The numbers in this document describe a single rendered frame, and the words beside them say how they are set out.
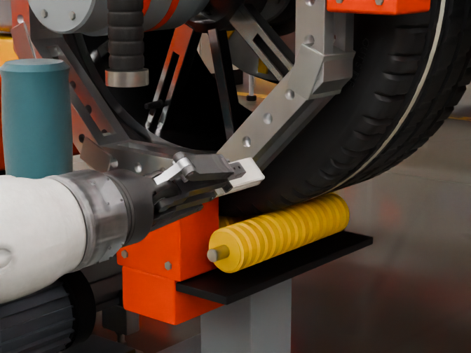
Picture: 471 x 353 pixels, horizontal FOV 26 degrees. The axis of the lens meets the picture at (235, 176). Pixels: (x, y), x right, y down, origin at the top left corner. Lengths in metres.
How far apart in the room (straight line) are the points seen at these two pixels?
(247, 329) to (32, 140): 0.43
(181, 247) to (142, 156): 0.13
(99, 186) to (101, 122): 0.51
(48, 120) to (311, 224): 0.38
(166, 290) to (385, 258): 1.68
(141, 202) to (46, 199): 0.12
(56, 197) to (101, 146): 0.50
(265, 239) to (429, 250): 1.79
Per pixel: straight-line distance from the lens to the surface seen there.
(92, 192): 0.93
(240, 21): 1.34
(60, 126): 1.32
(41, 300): 1.60
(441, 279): 2.82
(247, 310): 1.48
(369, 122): 1.22
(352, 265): 2.90
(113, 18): 1.03
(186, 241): 1.32
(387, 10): 1.09
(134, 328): 2.26
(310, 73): 1.15
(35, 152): 1.31
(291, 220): 1.36
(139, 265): 1.37
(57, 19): 1.21
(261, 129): 1.20
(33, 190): 0.89
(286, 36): 1.49
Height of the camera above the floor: 0.89
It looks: 13 degrees down
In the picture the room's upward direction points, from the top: straight up
